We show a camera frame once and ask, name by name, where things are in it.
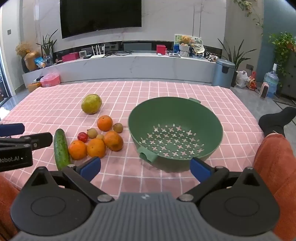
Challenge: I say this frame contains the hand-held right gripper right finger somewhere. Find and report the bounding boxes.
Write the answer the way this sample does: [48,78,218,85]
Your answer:
[177,157,274,204]

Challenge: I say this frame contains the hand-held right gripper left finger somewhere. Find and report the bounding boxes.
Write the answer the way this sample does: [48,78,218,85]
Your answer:
[22,157,115,204]

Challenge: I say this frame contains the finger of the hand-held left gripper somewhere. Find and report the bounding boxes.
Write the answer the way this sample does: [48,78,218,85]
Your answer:
[0,123,25,137]
[0,133,53,152]

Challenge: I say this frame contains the green cucumber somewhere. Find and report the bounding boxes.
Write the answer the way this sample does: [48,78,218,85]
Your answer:
[54,128,71,171]

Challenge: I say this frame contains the large dark orange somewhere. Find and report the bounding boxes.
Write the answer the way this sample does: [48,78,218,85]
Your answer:
[103,131,124,152]

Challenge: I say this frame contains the green colander bowl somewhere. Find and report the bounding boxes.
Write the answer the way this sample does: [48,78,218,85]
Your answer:
[128,97,223,173]

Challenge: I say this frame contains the green yellow mango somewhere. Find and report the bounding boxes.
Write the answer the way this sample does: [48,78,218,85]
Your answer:
[81,94,102,115]

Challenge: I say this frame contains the person's left leg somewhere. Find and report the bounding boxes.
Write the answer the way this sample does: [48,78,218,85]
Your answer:
[0,173,20,234]

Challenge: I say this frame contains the person's leg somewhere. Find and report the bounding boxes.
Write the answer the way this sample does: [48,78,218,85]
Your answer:
[0,173,20,234]
[253,134,296,241]

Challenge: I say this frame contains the cardboard box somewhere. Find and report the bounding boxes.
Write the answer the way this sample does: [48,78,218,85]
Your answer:
[27,83,42,93]

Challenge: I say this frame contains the pink plastic storage box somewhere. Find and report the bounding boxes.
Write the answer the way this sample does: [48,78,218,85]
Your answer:
[40,72,61,88]

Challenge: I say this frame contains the gold vase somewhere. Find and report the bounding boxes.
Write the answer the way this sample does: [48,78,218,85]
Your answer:
[24,51,41,71]

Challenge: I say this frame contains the blue snack bag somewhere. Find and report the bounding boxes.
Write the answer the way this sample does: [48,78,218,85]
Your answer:
[35,56,47,68]

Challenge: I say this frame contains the person's right leg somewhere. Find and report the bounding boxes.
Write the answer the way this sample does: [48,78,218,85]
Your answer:
[253,134,296,241]

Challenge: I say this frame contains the dried flowers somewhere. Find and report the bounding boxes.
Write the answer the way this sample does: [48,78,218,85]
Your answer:
[16,42,34,57]

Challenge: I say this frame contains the pink checked tablecloth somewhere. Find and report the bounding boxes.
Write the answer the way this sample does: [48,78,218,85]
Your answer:
[0,81,265,194]

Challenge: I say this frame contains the pink flat box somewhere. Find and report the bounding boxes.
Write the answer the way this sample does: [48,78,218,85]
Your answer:
[62,52,79,62]

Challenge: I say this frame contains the person's black sock foot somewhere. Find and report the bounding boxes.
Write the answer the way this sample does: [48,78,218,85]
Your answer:
[258,107,296,137]

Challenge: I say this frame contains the green plant in glass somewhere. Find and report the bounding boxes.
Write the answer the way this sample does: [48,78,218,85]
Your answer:
[36,29,59,66]

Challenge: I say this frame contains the blue grey trash can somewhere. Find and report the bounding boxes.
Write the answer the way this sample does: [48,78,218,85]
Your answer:
[211,58,236,88]

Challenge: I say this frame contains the white plastic bag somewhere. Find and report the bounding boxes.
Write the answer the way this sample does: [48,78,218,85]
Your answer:
[236,71,250,88]

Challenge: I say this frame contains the red bag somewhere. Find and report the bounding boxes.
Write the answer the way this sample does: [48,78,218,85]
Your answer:
[246,71,257,90]

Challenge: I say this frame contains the small pink heater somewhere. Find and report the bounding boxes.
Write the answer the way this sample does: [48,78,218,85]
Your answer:
[260,82,270,99]

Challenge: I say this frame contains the white router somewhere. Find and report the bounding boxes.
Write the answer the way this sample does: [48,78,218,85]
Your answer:
[89,45,107,58]

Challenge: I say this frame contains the white marble tv console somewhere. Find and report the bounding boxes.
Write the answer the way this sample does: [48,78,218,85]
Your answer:
[22,52,222,88]

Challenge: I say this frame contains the blue water jug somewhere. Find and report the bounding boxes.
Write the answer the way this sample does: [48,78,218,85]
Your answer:
[264,63,279,98]

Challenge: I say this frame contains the long-leaf potted plant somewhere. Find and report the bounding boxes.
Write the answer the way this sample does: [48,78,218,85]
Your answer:
[217,38,257,87]

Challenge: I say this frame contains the grey cabinet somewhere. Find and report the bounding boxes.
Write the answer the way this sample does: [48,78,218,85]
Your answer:
[281,42,296,101]

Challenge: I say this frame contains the colourful picture board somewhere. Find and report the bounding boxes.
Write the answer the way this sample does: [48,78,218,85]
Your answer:
[174,34,204,52]

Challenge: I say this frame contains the green trailing plant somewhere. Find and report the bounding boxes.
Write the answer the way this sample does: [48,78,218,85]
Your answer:
[268,32,296,77]

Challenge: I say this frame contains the hanging vine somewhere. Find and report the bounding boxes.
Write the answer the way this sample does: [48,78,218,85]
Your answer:
[233,0,264,35]

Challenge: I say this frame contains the black wall television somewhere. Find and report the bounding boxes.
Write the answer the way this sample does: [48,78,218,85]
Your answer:
[60,0,142,39]

